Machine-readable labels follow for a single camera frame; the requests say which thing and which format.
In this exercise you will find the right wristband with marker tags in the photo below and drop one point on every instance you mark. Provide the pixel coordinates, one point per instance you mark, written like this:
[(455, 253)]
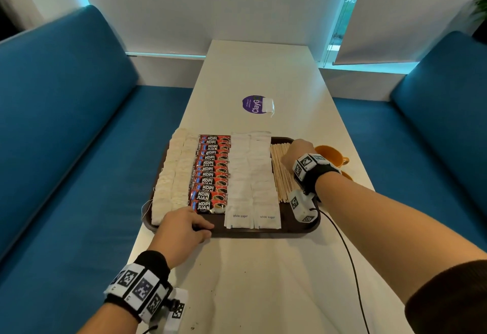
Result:
[(314, 168)]

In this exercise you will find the purple round sticker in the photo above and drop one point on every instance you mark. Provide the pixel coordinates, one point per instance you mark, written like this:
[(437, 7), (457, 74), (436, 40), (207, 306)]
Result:
[(251, 104)]

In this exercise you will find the wristband with marker tags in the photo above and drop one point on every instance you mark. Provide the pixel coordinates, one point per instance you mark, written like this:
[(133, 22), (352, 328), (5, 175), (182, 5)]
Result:
[(314, 168), (139, 286)]

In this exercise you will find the person's right forearm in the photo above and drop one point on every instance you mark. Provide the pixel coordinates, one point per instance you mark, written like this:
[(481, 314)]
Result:
[(384, 227)]

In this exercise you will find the person's left hand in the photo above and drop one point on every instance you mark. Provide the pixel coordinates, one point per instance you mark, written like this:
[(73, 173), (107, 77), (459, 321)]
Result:
[(175, 236)]

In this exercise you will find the person's left thumb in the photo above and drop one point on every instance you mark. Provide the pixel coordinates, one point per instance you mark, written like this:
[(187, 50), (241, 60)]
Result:
[(203, 236)]

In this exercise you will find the orange saucer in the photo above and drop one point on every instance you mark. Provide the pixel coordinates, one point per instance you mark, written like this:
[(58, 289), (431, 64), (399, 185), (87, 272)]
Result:
[(347, 175)]

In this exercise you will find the rows of beige tea bags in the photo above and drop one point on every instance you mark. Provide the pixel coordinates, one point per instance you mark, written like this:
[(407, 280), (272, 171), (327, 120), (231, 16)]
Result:
[(173, 177)]

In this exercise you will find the dark brown sleeve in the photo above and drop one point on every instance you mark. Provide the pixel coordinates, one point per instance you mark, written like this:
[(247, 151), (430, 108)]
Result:
[(451, 299)]

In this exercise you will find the rows of white sugar packets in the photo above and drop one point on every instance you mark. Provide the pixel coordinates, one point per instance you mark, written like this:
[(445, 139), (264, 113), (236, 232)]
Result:
[(251, 181)]

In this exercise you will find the pile of wooden stir sticks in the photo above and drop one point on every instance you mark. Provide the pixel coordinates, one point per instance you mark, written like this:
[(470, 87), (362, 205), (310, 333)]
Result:
[(281, 177)]

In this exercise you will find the left wristband with marker tags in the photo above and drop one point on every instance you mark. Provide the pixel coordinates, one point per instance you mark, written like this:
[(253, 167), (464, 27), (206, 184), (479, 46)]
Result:
[(139, 286)]

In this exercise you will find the blue sofa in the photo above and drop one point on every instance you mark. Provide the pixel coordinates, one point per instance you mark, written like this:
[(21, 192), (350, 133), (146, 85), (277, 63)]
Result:
[(68, 147), (430, 143)]

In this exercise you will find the person's right thumb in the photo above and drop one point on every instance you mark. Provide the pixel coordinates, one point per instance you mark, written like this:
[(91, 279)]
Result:
[(286, 160)]

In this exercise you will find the row of red coffee sachets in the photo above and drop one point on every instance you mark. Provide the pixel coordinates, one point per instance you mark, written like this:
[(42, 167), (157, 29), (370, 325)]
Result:
[(211, 177)]

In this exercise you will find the single white paper packet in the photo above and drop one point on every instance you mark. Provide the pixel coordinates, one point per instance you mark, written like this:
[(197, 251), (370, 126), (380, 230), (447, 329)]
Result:
[(268, 105)]

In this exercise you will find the person's right hand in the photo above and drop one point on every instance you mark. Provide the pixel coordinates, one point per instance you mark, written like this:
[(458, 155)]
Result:
[(301, 152)]

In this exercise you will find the dark brown serving tray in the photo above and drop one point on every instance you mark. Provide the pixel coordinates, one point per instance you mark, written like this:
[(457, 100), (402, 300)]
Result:
[(243, 233)]

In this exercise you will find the green plant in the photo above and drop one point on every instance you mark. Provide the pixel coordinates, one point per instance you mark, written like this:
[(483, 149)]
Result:
[(481, 4)]

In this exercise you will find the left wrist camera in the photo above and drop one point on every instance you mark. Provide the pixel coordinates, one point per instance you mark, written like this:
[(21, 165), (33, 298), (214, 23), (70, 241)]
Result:
[(177, 307)]

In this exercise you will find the orange cup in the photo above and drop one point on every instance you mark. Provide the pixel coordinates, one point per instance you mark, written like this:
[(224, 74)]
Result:
[(329, 154)]

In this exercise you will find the white roller blind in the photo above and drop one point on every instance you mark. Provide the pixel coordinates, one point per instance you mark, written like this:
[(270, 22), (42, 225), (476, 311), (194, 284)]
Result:
[(407, 14), (213, 6)]

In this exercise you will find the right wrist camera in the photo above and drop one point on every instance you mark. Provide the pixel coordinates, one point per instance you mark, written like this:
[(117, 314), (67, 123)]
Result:
[(302, 206)]

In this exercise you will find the person's left forearm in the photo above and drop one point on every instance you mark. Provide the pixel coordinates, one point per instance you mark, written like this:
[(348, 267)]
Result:
[(110, 320)]

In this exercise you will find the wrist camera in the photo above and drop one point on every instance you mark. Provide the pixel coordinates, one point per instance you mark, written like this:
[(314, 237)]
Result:
[(302, 206), (177, 307)]

